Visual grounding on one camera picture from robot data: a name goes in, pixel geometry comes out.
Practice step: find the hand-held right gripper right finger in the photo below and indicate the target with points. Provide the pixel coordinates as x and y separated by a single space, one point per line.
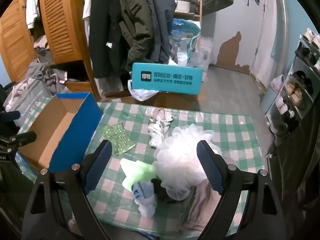
210 170

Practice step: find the olive green hanging jacket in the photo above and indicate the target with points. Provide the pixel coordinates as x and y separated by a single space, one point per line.
136 22

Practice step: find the blue and white sock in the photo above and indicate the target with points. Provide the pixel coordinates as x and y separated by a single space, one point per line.
145 200

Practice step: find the grey hoodie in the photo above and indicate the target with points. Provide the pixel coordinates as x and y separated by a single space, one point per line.
42 72

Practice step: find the white bowl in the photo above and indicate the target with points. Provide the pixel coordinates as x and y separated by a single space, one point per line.
182 5

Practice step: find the white garment in wardrobe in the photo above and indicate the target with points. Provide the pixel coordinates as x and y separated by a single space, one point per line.
32 5

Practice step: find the clear plastic bag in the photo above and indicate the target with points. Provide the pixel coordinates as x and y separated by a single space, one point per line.
203 55

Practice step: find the wooden louvre wardrobe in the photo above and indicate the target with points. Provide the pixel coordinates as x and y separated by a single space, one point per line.
60 17

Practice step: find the black fabric item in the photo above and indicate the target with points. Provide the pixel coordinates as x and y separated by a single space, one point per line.
5 97

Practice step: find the blue cardboard box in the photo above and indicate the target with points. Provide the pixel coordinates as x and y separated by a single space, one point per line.
82 130

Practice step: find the white hanging shirt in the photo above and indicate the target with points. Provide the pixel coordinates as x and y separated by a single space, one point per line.
85 5

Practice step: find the green sequin cloth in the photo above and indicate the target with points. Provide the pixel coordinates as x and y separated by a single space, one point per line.
117 137

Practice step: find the white door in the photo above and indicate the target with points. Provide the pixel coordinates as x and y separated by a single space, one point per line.
270 30

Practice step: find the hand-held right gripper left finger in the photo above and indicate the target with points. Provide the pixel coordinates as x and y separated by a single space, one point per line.
98 165

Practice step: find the pale pink clothes pile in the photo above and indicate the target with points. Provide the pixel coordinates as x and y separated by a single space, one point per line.
17 90

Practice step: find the grey blue hanging jacket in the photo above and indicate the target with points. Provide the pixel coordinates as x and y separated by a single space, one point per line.
160 10

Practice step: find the dark olive cloth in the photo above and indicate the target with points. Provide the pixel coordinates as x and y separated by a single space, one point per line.
300 155

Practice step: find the white knotted printed cloth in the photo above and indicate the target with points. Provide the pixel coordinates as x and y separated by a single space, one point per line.
157 130

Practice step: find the white mesh bath loofah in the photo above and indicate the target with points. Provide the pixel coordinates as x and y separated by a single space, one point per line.
180 152

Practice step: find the teal printed box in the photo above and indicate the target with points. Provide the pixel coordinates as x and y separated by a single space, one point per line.
167 78

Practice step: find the small white plastic bag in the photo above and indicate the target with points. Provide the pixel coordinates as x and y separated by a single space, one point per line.
277 83

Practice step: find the grey pink towel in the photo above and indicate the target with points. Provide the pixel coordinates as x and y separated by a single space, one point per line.
200 210

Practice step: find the light green cloth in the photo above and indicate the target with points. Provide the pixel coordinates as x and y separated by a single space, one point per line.
135 170

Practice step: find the green checkered tablecloth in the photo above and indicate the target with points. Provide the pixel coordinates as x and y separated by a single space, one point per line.
225 130

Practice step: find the grey printed tote bag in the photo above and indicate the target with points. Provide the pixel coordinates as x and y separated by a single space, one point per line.
32 100

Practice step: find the brown cardboard box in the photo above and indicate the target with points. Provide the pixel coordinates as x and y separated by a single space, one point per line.
175 100

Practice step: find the black sock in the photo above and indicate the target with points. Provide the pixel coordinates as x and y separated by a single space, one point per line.
161 192

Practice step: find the black hanging coat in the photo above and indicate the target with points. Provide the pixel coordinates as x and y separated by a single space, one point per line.
105 30

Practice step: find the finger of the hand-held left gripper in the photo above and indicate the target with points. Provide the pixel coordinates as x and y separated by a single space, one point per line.
25 137
10 115

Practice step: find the blue plastic bag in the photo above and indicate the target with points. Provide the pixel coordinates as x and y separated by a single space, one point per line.
185 32

